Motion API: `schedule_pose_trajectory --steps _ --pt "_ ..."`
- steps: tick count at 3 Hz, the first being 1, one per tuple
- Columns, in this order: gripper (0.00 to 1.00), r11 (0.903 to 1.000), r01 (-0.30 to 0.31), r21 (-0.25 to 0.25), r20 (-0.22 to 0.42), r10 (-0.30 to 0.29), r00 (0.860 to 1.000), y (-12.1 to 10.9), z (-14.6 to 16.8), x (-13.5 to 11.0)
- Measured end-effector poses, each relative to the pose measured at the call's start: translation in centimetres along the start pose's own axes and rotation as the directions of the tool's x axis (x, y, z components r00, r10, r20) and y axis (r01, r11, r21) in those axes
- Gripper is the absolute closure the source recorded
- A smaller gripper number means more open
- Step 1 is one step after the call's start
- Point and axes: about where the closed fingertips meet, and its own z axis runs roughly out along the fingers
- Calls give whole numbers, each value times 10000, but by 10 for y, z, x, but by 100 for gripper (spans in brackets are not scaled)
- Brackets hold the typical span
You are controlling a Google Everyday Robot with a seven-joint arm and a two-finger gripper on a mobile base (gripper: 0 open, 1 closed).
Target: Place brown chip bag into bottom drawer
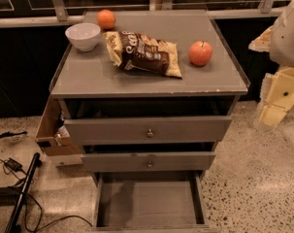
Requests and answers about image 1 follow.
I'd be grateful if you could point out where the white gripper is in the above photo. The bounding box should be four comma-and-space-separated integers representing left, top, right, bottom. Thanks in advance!
257, 66, 294, 126

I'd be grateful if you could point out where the brown chip bag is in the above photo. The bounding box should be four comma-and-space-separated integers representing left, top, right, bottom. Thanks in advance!
103, 31, 182, 79

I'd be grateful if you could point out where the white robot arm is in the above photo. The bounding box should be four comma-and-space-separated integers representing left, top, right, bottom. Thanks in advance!
258, 0, 294, 127

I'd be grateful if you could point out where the grey middle drawer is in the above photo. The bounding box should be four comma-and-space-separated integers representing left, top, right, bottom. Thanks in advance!
82, 151, 215, 172

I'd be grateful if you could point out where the grey drawer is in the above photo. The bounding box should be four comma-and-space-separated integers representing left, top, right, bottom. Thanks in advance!
65, 116, 231, 146
82, 151, 215, 172
93, 171, 218, 233

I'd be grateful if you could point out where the grey top drawer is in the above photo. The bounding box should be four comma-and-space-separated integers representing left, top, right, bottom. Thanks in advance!
65, 116, 231, 146

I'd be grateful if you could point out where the grey drawer cabinet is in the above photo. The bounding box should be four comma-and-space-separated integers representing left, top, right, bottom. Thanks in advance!
49, 9, 251, 180

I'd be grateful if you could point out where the grey bottom drawer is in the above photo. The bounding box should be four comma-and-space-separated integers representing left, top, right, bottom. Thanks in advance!
93, 171, 218, 233

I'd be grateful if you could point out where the red apple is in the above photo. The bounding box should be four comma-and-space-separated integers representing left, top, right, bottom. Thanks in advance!
188, 41, 212, 66

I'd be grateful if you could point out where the orange fruit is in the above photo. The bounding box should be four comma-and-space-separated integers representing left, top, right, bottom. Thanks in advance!
97, 10, 115, 30

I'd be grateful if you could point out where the white bowl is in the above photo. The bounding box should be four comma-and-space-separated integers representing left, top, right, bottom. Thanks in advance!
65, 23, 101, 51

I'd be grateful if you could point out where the cardboard box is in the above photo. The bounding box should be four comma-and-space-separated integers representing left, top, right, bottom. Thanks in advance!
35, 96, 82, 156

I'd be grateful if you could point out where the metal window railing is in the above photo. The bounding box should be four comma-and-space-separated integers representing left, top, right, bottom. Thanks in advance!
0, 0, 294, 29

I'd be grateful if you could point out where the black power adapter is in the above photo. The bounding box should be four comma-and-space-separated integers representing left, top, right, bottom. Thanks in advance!
5, 158, 22, 172

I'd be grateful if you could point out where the black tool on floor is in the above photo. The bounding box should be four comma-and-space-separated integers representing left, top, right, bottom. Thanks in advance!
0, 131, 27, 139

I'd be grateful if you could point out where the black pole on floor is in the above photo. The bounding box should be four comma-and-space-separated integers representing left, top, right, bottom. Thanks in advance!
5, 152, 41, 233

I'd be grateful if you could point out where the black cable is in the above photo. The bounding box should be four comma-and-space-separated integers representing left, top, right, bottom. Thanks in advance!
0, 151, 93, 233

